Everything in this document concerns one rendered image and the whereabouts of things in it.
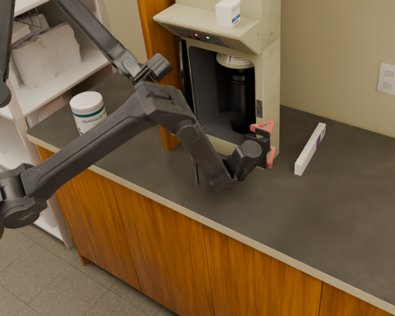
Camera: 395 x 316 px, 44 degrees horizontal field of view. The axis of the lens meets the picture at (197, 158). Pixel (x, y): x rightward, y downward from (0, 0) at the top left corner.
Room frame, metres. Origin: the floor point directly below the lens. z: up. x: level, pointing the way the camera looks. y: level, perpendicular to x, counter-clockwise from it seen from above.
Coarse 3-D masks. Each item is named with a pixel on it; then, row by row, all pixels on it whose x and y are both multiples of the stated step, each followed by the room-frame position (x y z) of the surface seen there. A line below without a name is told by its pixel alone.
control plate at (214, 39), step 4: (172, 28) 1.43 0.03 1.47; (176, 28) 1.41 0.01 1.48; (176, 32) 1.45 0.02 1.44; (180, 32) 1.43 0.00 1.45; (184, 32) 1.41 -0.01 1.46; (188, 32) 1.39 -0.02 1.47; (192, 32) 1.36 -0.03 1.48; (184, 36) 1.46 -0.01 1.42; (192, 36) 1.41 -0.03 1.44; (196, 36) 1.39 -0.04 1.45; (200, 36) 1.37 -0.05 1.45; (204, 36) 1.35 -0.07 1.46; (208, 36) 1.33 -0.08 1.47; (212, 36) 1.32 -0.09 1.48; (200, 40) 1.42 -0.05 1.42; (208, 40) 1.38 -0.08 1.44; (212, 40) 1.36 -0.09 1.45; (216, 40) 1.33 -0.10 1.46; (220, 40) 1.32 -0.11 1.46; (220, 44) 1.36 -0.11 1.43; (224, 44) 1.34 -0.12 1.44
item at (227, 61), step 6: (222, 54) 1.45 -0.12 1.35; (222, 60) 1.44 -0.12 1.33; (228, 60) 1.42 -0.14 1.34; (234, 60) 1.41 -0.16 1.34; (240, 60) 1.40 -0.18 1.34; (246, 60) 1.40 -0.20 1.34; (228, 66) 1.41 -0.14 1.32; (234, 66) 1.40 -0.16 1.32; (240, 66) 1.40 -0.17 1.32; (246, 66) 1.39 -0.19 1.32; (252, 66) 1.40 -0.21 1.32
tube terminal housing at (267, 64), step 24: (192, 0) 1.48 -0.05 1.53; (216, 0) 1.42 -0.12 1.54; (264, 0) 1.32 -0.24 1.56; (264, 24) 1.32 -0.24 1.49; (216, 48) 1.42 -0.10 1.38; (264, 48) 1.32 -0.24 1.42; (264, 72) 1.32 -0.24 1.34; (192, 96) 1.51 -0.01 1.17; (264, 96) 1.32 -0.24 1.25; (264, 120) 1.32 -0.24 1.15; (216, 144) 1.45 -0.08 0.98
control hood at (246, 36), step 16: (160, 16) 1.43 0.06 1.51; (176, 16) 1.41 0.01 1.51; (192, 16) 1.40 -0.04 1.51; (208, 16) 1.39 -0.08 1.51; (240, 16) 1.36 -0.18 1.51; (208, 32) 1.30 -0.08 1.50; (224, 32) 1.27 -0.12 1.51; (240, 32) 1.25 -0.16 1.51; (256, 32) 1.29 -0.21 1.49; (240, 48) 1.31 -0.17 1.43; (256, 48) 1.29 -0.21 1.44
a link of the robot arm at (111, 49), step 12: (60, 0) 1.39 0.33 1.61; (72, 0) 1.40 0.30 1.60; (72, 12) 1.38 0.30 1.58; (84, 12) 1.38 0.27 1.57; (84, 24) 1.36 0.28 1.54; (96, 24) 1.37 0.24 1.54; (96, 36) 1.35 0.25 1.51; (108, 36) 1.35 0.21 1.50; (108, 48) 1.33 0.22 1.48; (120, 48) 1.33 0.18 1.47; (108, 60) 1.34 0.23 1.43; (120, 60) 1.31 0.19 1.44; (120, 72) 1.32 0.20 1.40
